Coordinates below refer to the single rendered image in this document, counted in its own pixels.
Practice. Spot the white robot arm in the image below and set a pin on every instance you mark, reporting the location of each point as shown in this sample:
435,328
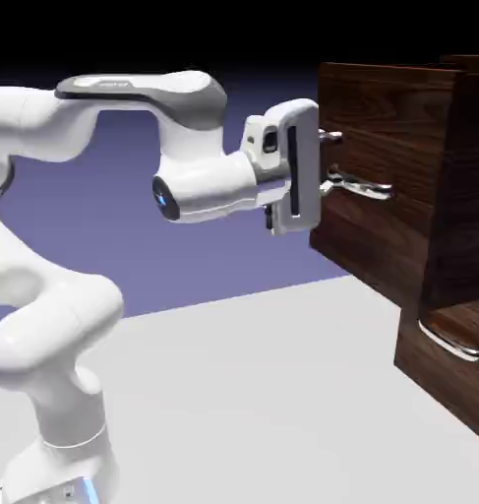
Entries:
46,275

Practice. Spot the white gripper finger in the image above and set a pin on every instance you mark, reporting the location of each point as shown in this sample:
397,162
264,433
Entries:
330,136
328,186

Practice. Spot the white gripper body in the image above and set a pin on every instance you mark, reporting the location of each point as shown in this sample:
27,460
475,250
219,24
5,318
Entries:
308,165

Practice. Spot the dark wood cabinet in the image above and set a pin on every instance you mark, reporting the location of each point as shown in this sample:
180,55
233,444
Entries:
475,63

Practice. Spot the dark wood drawer front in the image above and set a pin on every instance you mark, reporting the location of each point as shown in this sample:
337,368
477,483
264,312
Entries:
439,390
384,252

